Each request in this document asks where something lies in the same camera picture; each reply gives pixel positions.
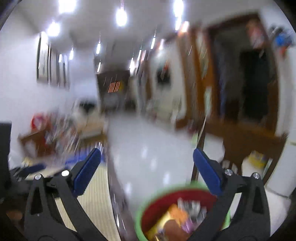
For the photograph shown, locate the black flat device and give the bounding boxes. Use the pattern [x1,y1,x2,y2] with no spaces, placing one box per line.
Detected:
[0,122,12,188]

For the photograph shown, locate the person's left hand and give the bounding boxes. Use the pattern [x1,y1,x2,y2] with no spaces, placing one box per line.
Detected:
[6,207,25,223]

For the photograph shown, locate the wall mounted television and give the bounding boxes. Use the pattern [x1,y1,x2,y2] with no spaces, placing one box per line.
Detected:
[157,68,171,85]

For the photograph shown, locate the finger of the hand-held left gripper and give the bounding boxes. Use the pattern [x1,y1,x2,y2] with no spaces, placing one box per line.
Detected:
[10,163,47,181]

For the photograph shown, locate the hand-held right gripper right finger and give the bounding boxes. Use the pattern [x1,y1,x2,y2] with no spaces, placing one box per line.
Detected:
[189,148,270,241]

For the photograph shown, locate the blue wall hanging bag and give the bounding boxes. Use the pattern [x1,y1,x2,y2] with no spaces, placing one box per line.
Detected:
[270,27,294,50]

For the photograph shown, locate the white bead string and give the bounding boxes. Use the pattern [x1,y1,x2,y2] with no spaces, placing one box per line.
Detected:
[195,113,208,149]

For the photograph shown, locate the colourful toys on chair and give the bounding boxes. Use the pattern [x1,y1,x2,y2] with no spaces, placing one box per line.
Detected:
[248,151,267,168]

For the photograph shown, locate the framed wall picture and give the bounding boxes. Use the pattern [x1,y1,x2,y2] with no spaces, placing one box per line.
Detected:
[58,54,65,88]
[36,32,49,84]
[49,47,59,87]
[64,58,70,91]

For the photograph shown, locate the dark clothes pile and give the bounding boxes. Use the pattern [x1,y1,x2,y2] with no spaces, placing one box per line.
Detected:
[79,100,96,112]

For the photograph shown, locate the red bag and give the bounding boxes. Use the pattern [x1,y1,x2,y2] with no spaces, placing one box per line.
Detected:
[31,113,50,131]

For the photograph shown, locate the white rack with books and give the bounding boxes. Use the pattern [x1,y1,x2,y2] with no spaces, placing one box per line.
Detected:
[46,113,80,153]

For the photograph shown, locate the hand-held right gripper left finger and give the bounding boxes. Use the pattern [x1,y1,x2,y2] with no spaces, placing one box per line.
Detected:
[24,148,102,241]

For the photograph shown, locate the red paper lantern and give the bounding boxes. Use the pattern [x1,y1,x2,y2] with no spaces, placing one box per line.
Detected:
[246,20,266,49]

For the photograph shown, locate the wooden sofa with cushions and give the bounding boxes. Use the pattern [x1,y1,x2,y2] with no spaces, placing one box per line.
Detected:
[74,109,108,149]

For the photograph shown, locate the green bin with red liner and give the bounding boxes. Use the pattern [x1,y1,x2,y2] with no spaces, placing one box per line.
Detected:
[135,182,232,241]

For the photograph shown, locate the wooden chair with bead string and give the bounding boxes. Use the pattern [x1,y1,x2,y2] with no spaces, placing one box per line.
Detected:
[192,113,289,183]

